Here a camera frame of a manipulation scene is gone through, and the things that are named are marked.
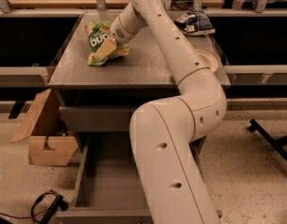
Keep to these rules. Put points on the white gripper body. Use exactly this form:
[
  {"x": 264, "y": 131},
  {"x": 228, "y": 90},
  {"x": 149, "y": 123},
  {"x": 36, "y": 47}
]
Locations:
[{"x": 118, "y": 32}]

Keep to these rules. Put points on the white bowl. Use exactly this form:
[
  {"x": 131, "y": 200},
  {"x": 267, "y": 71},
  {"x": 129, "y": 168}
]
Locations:
[{"x": 208, "y": 59}]

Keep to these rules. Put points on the black stand leg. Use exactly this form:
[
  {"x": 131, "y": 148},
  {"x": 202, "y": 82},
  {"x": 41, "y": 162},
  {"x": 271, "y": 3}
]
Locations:
[{"x": 277, "y": 144}]

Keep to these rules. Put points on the open grey middle drawer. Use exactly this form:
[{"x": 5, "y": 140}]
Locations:
[{"x": 108, "y": 190}]

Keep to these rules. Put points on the cardboard box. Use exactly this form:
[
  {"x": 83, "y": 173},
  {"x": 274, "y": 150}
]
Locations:
[{"x": 49, "y": 143}]

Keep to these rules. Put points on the grey top drawer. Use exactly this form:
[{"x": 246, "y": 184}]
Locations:
[{"x": 87, "y": 119}]

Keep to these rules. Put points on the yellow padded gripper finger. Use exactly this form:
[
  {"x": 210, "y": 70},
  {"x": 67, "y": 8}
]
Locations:
[{"x": 107, "y": 47}]

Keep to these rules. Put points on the green rice chip bag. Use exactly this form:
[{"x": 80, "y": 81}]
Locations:
[{"x": 97, "y": 32}]

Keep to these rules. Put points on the grey drawer cabinet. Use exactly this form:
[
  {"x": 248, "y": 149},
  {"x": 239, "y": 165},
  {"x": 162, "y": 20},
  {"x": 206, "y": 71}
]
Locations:
[{"x": 147, "y": 74}]

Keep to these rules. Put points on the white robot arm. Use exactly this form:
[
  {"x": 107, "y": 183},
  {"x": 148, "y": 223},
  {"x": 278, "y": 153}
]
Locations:
[{"x": 162, "y": 130}]

